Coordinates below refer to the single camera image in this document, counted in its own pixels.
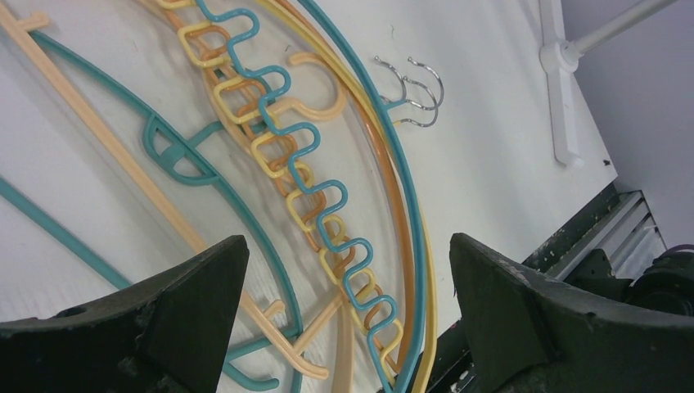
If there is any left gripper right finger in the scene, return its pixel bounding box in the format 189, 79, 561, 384
449, 233, 693, 392

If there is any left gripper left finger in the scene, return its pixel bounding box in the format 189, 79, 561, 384
1, 235, 250, 392

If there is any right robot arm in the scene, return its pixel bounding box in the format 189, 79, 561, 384
565, 244, 693, 317

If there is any teal plastic hanger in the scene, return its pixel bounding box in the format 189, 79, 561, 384
19, 29, 304, 392

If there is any white garment rack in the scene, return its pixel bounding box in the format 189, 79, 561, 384
539, 0, 675, 168

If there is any peach plastic hanger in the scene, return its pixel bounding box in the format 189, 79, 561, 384
1, 5, 344, 392

